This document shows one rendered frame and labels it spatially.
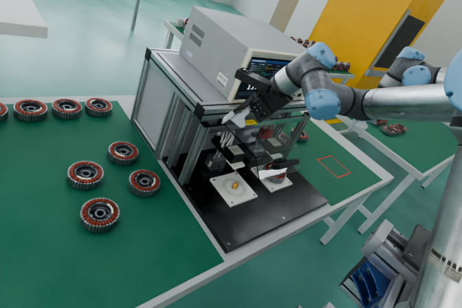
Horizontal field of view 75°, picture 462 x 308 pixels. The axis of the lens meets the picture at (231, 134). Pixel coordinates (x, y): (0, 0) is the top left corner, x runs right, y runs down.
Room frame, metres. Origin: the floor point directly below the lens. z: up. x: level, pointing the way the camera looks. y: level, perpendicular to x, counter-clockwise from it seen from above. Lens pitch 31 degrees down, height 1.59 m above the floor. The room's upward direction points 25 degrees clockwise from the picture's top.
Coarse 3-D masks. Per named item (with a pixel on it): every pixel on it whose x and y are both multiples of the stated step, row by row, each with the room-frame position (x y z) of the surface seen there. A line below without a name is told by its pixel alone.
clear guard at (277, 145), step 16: (240, 128) 0.93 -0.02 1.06; (256, 128) 0.98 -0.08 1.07; (272, 128) 1.04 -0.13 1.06; (256, 144) 0.88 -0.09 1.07; (272, 144) 0.92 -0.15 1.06; (288, 144) 0.97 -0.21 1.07; (256, 160) 0.80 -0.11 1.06; (272, 160) 0.85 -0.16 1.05; (288, 160) 0.91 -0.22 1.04; (272, 176) 0.82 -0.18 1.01
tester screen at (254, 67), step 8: (256, 64) 1.02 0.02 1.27; (264, 64) 1.05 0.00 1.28; (272, 64) 1.08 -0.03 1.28; (280, 64) 1.12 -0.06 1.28; (256, 72) 1.03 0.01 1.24; (264, 72) 1.06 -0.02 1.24; (272, 72) 1.10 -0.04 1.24; (240, 88) 0.99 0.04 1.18; (240, 96) 1.01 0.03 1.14; (248, 96) 1.04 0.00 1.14
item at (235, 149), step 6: (216, 144) 1.03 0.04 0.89; (234, 144) 1.05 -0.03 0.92; (222, 150) 1.01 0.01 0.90; (228, 150) 0.99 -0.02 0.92; (234, 150) 1.01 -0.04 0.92; (240, 150) 1.02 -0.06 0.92; (228, 156) 0.98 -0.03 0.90; (234, 156) 0.97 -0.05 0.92; (240, 156) 1.00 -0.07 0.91; (228, 162) 0.98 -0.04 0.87; (234, 162) 0.98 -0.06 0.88; (240, 162) 1.00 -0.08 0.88; (234, 168) 0.96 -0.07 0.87
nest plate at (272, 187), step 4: (252, 168) 1.14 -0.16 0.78; (256, 168) 1.15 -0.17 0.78; (256, 172) 1.13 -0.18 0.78; (256, 176) 1.11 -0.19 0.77; (268, 180) 1.11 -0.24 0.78; (284, 180) 1.16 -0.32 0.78; (288, 180) 1.17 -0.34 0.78; (264, 184) 1.08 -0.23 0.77; (268, 184) 1.08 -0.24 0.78; (272, 184) 1.09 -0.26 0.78; (276, 184) 1.10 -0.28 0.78; (280, 184) 1.12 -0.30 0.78; (284, 184) 1.13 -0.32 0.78; (288, 184) 1.14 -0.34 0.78; (268, 188) 1.06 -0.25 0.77; (272, 188) 1.06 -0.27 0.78; (276, 188) 1.08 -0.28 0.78; (280, 188) 1.10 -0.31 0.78
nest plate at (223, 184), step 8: (224, 176) 1.00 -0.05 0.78; (232, 176) 1.03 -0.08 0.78; (240, 176) 1.05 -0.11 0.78; (216, 184) 0.93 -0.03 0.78; (224, 184) 0.95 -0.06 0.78; (232, 184) 0.98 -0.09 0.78; (240, 184) 1.00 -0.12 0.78; (224, 192) 0.91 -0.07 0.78; (232, 192) 0.93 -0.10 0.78; (240, 192) 0.95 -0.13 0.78; (248, 192) 0.97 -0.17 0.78; (232, 200) 0.89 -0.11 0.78; (240, 200) 0.91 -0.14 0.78; (248, 200) 0.93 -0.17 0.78
